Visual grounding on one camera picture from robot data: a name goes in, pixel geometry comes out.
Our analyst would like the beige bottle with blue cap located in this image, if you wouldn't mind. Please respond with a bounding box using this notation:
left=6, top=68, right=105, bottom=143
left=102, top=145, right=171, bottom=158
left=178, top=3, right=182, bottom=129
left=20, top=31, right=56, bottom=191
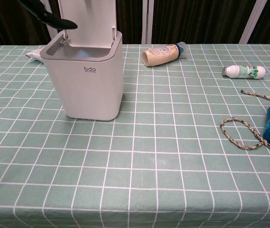
left=141, top=41, right=187, bottom=68

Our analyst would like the slanted white frame post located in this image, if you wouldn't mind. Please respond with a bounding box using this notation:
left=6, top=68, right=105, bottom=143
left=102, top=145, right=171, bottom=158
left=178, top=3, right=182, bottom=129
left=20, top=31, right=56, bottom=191
left=40, top=0, right=59, bottom=41
left=238, top=0, right=269, bottom=45

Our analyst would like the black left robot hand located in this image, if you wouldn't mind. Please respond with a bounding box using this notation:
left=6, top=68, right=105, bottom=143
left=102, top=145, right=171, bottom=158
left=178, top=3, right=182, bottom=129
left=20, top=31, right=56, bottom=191
left=18, top=0, right=78, bottom=30

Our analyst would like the crumpled grey packet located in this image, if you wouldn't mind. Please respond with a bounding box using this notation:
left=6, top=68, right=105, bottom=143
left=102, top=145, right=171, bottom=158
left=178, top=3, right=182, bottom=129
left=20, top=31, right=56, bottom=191
left=25, top=47, right=47, bottom=63

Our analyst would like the white bottle with green label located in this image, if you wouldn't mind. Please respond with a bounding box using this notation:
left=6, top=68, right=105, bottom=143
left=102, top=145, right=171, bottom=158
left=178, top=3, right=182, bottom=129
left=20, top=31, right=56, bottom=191
left=222, top=65, right=266, bottom=80

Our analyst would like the dark brown curtain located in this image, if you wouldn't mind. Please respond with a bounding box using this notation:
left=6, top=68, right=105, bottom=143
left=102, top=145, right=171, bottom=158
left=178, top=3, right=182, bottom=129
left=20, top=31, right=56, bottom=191
left=0, top=0, right=270, bottom=52

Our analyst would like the white plastic bin lid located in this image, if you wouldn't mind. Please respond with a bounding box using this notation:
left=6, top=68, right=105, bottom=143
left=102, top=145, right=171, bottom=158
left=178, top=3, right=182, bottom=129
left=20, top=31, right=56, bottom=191
left=57, top=0, right=117, bottom=49

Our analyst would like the upright white frame post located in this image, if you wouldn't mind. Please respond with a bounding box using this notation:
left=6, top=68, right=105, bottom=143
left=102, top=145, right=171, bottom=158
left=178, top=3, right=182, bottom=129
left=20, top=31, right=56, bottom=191
left=141, top=0, right=155, bottom=45

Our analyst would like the green checkered tablecloth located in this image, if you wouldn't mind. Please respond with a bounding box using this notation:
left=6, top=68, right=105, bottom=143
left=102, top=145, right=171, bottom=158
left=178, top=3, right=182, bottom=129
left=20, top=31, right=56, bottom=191
left=0, top=43, right=270, bottom=228

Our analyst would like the white lidded trash bin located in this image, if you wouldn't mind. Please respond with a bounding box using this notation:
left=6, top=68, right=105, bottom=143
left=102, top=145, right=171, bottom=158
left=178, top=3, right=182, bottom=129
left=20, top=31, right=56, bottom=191
left=39, top=29, right=124, bottom=122

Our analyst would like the braided beige black rope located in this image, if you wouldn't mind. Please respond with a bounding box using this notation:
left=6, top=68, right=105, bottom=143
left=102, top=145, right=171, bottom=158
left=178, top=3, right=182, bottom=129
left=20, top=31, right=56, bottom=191
left=220, top=89, right=270, bottom=151

